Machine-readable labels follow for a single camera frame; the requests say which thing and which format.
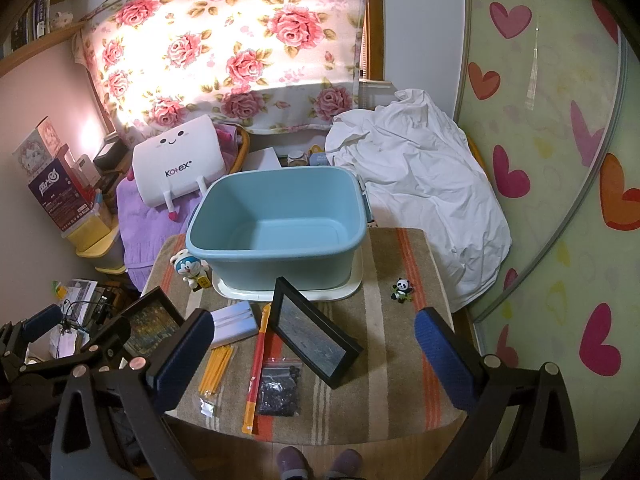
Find pink cartoon box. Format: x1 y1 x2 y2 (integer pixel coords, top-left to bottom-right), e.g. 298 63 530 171
12 116 63 171

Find small white device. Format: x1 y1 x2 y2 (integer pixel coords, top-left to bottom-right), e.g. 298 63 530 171
75 155 99 186

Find wooden bookshelf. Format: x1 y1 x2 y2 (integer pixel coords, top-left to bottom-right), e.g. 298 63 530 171
0 0 86 76

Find dark purple box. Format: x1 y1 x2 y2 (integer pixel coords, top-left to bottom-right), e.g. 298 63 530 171
27 157 96 233

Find bundle of yellow pencils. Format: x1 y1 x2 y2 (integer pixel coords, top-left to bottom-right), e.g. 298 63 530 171
197 342 236 418

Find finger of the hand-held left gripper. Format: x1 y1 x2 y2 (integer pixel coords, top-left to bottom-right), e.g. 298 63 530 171
2 304 63 361
92 316 132 361

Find white plush pillow with face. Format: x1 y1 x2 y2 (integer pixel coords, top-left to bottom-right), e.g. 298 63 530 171
131 114 226 221

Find clear box yellow contents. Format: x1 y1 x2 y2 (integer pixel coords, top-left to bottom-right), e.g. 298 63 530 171
62 205 115 253

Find blue white cat figurine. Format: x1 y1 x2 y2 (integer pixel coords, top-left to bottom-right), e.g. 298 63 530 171
170 249 211 292

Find zip bag of black parts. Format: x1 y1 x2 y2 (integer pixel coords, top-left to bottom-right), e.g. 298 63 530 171
256 356 303 418

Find rose print blanket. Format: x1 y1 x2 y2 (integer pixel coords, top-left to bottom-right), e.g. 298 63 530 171
72 0 376 136

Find blue plastic basin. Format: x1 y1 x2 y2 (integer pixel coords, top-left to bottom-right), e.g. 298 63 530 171
185 167 371 293

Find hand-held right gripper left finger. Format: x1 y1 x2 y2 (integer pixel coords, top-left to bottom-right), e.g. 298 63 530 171
50 308 216 480

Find purple blanket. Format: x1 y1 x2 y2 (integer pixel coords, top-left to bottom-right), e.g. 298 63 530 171
116 180 201 291

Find heart print sliding door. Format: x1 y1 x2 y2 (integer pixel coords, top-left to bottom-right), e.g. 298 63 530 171
452 0 640 466

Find white power bank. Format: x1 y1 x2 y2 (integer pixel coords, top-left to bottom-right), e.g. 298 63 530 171
207 301 260 350

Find white cardboard box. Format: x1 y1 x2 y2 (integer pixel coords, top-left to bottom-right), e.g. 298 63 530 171
247 147 283 176

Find black frame autumn picture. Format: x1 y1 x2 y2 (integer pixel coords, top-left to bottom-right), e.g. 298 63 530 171
112 286 187 361

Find white bed sheet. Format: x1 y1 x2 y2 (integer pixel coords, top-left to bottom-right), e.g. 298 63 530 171
325 88 513 313

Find black box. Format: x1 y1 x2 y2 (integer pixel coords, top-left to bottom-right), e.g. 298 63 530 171
94 141 127 171

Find striped cloth covered desktop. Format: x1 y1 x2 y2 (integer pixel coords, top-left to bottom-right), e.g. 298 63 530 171
141 227 468 448

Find small panda figurine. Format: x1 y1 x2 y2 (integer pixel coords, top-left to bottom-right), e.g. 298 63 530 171
391 278 415 305

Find white plastic tray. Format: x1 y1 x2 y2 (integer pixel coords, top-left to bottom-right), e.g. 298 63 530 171
210 247 364 302

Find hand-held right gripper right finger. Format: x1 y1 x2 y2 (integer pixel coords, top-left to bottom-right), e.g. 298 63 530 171
414 306 581 480

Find purple slipper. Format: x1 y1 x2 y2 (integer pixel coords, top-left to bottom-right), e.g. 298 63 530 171
327 447 363 480
277 447 313 480

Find pile of papers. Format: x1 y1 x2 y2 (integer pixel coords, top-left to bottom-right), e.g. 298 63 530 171
50 279 101 313

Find long red orange packet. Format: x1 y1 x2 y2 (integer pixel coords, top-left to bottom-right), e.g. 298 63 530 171
241 302 273 436

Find row of books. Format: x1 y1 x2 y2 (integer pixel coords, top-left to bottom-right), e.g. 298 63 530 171
10 0 51 51

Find black frame blue picture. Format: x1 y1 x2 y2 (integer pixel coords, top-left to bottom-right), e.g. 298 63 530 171
269 276 364 390

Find grey bin yellow lid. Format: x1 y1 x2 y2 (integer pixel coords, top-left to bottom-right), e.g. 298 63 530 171
75 227 128 276

